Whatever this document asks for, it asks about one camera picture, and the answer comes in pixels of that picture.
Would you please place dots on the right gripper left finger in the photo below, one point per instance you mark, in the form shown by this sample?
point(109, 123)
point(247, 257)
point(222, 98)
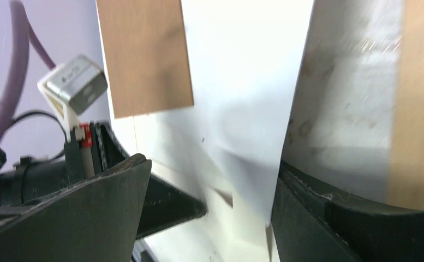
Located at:
point(93, 220)

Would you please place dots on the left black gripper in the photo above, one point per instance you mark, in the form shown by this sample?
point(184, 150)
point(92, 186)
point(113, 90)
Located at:
point(34, 180)

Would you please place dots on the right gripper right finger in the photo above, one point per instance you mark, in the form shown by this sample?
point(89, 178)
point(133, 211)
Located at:
point(315, 221)

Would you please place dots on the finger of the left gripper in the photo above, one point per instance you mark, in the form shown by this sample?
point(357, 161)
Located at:
point(165, 206)

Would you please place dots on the white photo paper sheet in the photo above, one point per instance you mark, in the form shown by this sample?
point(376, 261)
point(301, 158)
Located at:
point(225, 149)

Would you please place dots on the brown cardboard backing board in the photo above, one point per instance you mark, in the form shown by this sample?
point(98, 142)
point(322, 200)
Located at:
point(146, 57)

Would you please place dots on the light wooden picture frame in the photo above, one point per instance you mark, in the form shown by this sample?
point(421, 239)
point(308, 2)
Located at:
point(406, 182)

